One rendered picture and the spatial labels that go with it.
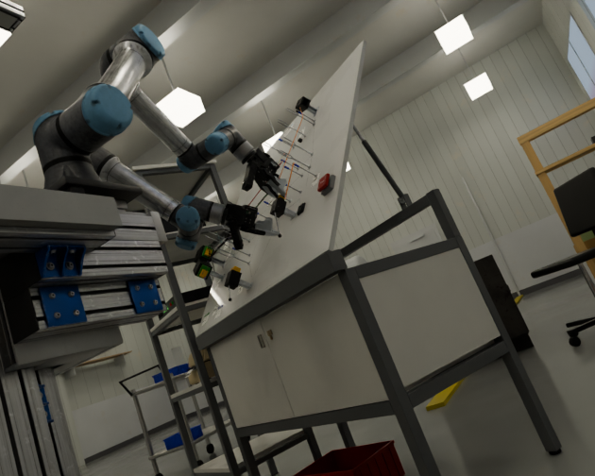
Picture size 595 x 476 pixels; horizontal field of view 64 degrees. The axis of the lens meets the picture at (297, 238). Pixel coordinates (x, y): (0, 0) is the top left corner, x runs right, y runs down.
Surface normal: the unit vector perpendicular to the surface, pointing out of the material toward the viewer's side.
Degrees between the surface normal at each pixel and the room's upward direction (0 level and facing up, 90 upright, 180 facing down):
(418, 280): 90
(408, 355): 90
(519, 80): 90
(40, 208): 90
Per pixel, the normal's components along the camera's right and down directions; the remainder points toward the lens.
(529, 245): -0.47, -0.02
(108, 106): 0.82, -0.33
